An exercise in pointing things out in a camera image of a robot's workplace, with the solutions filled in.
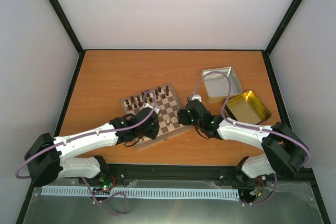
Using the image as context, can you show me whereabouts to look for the gold tin lid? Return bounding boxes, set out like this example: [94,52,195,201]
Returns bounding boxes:
[225,90,271,124]

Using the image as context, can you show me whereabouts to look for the wooden chess board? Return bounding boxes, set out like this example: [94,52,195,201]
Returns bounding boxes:
[120,83,192,150]

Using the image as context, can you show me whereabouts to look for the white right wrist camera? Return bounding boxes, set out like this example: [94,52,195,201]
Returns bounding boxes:
[187,94,202,102]

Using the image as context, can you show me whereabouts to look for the open silver tin box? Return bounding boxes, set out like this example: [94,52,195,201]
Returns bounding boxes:
[201,67,243,103]

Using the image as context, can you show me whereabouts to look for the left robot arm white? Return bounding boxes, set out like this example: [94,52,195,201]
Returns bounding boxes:
[24,104,160,187]

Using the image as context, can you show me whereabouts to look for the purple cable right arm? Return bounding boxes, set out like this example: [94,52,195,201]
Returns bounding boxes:
[193,71,312,206]

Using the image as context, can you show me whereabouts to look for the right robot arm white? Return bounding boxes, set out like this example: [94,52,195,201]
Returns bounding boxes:
[177,99,311,178]

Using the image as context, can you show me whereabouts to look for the blue cable duct strip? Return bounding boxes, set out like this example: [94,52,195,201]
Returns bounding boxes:
[40,186,239,201]

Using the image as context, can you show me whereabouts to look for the dark chess pieces rows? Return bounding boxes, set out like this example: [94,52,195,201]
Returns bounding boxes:
[121,85,171,112]

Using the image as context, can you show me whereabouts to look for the black frame post right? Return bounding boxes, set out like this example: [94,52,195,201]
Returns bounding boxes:
[265,0,303,56]

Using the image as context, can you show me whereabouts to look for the black frame post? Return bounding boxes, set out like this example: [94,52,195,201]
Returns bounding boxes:
[265,0,303,56]
[48,0,84,54]

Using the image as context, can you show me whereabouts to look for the black frame post left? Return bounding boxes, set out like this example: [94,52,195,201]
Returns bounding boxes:
[48,0,84,54]

